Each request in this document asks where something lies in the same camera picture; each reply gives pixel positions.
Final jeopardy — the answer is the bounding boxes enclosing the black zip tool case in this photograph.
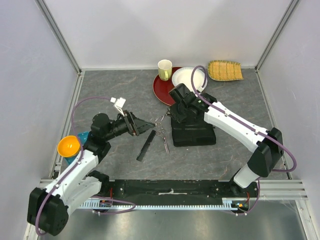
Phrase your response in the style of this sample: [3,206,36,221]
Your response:
[171,114,217,148]

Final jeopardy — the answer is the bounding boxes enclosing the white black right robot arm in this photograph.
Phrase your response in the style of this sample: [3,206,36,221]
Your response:
[168,83,284,197]

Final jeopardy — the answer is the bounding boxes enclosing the silver thinning scissors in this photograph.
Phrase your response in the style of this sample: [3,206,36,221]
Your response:
[156,127,170,155]

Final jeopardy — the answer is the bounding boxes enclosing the red round lacquer tray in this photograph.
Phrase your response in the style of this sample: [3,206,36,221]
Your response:
[152,66,182,106]

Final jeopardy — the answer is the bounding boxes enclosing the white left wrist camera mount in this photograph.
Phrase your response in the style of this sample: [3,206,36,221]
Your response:
[110,97,126,116]

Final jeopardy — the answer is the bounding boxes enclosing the orange plastic bowl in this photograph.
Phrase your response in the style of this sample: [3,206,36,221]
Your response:
[57,135,81,158]

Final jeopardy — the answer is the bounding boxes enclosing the yellow woven bamboo tray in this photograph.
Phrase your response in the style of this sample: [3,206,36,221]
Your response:
[207,60,244,82]

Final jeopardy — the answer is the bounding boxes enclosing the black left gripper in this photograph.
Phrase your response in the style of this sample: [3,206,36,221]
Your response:
[104,109,155,141]

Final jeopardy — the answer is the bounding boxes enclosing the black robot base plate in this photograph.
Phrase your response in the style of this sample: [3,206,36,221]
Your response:
[97,179,258,205]

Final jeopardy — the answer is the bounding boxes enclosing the black hair comb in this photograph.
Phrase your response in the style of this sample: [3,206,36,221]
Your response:
[136,130,156,162]

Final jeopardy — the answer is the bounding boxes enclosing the silver hair scissors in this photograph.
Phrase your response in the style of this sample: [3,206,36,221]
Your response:
[150,114,166,137]

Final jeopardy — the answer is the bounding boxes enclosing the pale yellow ceramic mug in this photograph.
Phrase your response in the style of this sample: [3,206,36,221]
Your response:
[157,59,173,81]

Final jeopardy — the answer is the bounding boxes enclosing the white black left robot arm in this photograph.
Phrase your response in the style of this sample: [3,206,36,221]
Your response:
[27,110,155,236]

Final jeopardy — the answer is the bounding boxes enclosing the blue dotted plate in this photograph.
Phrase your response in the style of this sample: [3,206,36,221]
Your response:
[64,131,89,166]

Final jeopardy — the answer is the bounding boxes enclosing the white paper plate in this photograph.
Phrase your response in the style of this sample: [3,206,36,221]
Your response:
[171,67,208,93]

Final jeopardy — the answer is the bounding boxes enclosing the slotted grey cable duct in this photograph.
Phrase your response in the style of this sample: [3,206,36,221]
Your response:
[78,198,249,211]

